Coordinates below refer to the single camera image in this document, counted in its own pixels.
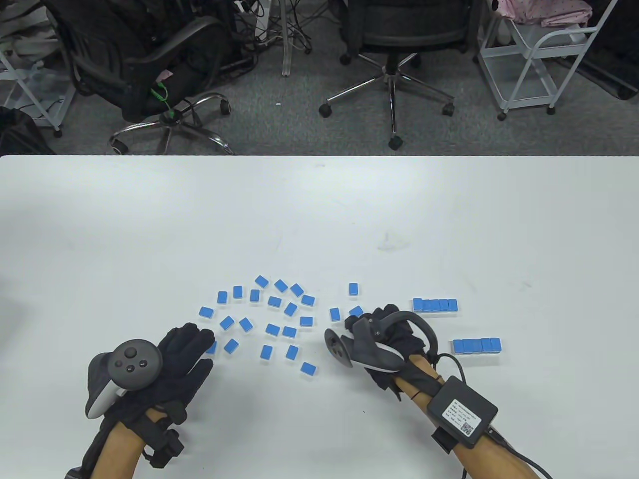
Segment person's left hand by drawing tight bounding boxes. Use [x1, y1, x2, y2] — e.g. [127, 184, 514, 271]
[110, 322, 215, 428]

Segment person's right hand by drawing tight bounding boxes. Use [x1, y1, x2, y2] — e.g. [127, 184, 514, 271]
[344, 305, 443, 401]

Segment blue mahjong tile wall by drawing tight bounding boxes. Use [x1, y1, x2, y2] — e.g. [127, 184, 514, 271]
[451, 337, 502, 357]
[412, 298, 458, 315]

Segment blue mahjong tiles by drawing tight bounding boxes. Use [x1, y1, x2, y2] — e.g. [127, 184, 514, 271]
[198, 275, 364, 378]

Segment person's right forearm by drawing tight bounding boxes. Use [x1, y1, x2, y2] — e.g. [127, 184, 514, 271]
[394, 357, 542, 479]

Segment person's left forearm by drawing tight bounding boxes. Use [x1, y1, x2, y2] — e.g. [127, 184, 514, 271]
[92, 409, 170, 479]

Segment grey right hand controller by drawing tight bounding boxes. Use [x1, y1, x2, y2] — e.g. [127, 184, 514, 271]
[324, 310, 440, 372]

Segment grey hand controller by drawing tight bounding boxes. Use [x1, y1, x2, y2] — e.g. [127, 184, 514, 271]
[86, 339, 164, 422]
[324, 310, 440, 372]

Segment grey left hand controller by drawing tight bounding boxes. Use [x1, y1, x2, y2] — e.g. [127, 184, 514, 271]
[86, 339, 164, 422]

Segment black labelled sensor box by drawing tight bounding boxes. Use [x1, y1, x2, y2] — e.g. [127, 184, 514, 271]
[428, 375, 499, 451]

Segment black left wrist module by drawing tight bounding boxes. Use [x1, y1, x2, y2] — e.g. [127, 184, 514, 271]
[150, 429, 185, 468]

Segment black office chair with armrests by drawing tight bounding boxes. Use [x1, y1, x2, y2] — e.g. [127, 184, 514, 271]
[42, 0, 235, 155]

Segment black backpack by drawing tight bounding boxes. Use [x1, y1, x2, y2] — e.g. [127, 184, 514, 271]
[0, 106, 55, 155]

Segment white metal cart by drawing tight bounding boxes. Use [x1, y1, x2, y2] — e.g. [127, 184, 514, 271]
[476, 0, 620, 121]

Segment white metal rack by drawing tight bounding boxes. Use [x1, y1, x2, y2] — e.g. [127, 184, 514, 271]
[0, 47, 75, 138]

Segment black office chair chrome base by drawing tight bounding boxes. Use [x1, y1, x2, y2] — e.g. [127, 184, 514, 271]
[319, 0, 482, 151]

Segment white power strip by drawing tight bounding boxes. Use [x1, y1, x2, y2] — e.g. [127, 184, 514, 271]
[234, 0, 273, 43]

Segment pile of white cloth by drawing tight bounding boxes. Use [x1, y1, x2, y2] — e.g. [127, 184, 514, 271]
[0, 0, 63, 68]

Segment pink cloth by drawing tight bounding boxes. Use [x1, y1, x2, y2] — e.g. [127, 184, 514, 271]
[492, 0, 595, 28]

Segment black forearm strap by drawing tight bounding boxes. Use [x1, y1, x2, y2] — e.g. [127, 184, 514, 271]
[432, 427, 455, 455]

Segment black left glove cable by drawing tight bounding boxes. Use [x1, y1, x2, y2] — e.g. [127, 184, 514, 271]
[82, 422, 115, 472]

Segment black sensor box cable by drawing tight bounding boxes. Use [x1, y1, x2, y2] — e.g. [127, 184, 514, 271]
[437, 352, 552, 479]

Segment green strap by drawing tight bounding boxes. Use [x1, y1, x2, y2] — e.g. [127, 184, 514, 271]
[150, 81, 183, 124]

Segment clear white post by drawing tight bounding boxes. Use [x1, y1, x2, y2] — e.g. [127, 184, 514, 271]
[279, 0, 294, 77]

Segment tangle of black floor cables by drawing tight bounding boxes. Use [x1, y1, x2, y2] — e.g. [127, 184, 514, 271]
[220, 0, 345, 55]

